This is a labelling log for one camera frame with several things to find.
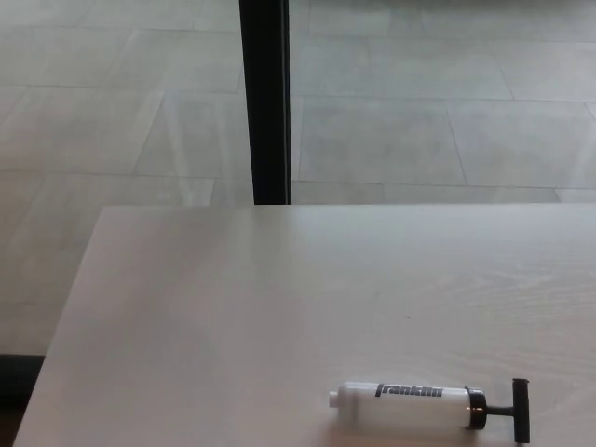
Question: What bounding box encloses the white Franklin hand air pump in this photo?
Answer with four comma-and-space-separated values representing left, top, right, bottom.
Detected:
328, 377, 532, 444

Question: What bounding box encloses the black window frame post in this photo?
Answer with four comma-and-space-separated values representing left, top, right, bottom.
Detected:
238, 0, 293, 206

